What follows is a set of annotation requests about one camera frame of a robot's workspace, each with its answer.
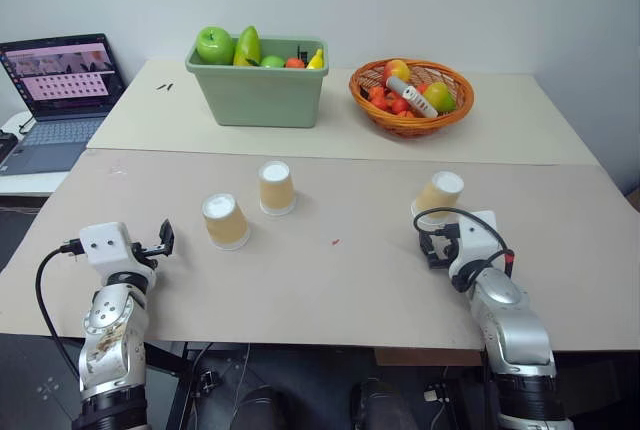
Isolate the tan paper cup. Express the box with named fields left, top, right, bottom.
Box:
left=201, top=193, right=251, bottom=252
left=410, top=170, right=466, bottom=224
left=257, top=160, right=297, bottom=217

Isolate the green red toy pear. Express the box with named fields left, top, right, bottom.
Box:
left=422, top=80, right=458, bottom=114

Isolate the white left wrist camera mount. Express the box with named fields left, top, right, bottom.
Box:
left=78, top=221, right=157, bottom=282

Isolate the green toy apple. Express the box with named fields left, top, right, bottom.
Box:
left=195, top=25, right=236, bottom=66

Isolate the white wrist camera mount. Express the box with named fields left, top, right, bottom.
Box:
left=78, top=221, right=157, bottom=282
left=446, top=209, right=507, bottom=285

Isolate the red yellow toy peach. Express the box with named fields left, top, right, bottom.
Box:
left=383, top=59, right=413, bottom=84

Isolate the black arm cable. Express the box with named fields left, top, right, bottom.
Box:
left=413, top=206, right=516, bottom=294
left=34, top=238, right=84, bottom=382

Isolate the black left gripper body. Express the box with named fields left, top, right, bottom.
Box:
left=130, top=240, right=169, bottom=268

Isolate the white stick device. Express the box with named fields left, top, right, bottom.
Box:
left=385, top=75, right=441, bottom=119

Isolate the grey open laptop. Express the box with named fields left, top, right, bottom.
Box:
left=0, top=32, right=129, bottom=177

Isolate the black box beside laptop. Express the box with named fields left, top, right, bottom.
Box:
left=0, top=131, right=20, bottom=165

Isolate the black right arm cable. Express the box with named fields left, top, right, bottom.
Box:
left=413, top=206, right=516, bottom=294

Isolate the dark rounded shape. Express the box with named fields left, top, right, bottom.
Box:
left=348, top=376, right=417, bottom=430

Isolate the red toy pepper pile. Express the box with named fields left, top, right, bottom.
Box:
left=368, top=83, right=417, bottom=119

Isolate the green plastic bin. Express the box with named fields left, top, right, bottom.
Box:
left=185, top=37, right=330, bottom=129

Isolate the black table frame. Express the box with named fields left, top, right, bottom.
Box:
left=143, top=341, right=251, bottom=430

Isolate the green yellow toy mango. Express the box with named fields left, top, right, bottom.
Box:
left=232, top=25, right=264, bottom=68

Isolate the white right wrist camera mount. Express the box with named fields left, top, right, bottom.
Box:
left=446, top=209, right=507, bottom=285

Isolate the orange wicker basket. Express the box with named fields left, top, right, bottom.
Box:
left=348, top=58, right=476, bottom=139

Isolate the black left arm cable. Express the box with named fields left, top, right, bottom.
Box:
left=34, top=238, right=84, bottom=382

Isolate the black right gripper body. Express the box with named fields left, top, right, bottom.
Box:
left=418, top=223, right=461, bottom=270

